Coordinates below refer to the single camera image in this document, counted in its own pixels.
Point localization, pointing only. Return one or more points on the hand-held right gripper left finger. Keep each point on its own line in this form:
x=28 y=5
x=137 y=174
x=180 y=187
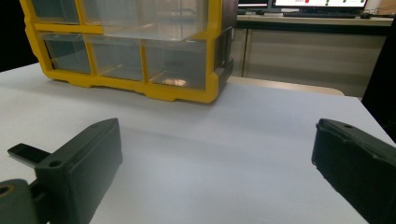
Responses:
x=77 y=168

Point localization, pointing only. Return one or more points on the black computer mouse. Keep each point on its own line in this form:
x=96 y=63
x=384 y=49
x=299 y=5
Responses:
x=366 y=15

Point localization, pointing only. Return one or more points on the small clear plastic drawer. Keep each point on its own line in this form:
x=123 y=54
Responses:
x=68 y=53
x=118 y=57
x=176 y=62
x=56 y=11

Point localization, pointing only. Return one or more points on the grey office desk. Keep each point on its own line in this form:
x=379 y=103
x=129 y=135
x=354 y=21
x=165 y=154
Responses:
x=311 y=56

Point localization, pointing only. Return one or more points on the yellow drawer organizer cabinet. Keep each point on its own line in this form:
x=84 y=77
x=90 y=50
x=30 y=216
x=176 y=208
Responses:
x=174 y=93

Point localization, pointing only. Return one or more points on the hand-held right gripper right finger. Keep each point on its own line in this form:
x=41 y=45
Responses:
x=358 y=161

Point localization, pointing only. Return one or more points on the dark computer monitor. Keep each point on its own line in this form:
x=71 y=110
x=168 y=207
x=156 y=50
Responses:
x=252 y=2

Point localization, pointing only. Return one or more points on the black keyboard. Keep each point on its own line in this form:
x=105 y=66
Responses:
x=319 y=15

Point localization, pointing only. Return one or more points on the beige wooden table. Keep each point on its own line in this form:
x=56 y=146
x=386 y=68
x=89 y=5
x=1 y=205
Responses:
x=280 y=84

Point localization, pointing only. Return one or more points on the wide computer monitor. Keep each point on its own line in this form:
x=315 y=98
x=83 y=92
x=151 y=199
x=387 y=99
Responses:
x=320 y=3

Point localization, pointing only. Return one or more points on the large clear plastic drawer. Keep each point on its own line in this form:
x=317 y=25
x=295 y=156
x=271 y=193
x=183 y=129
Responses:
x=149 y=21

